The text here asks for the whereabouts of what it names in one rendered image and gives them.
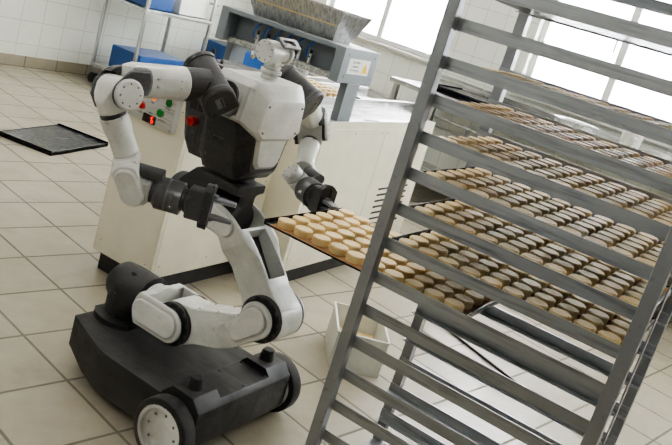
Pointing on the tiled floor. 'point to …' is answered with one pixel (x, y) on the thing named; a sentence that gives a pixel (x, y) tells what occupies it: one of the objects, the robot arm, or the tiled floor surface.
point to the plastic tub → (375, 333)
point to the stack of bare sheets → (54, 139)
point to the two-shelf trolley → (145, 23)
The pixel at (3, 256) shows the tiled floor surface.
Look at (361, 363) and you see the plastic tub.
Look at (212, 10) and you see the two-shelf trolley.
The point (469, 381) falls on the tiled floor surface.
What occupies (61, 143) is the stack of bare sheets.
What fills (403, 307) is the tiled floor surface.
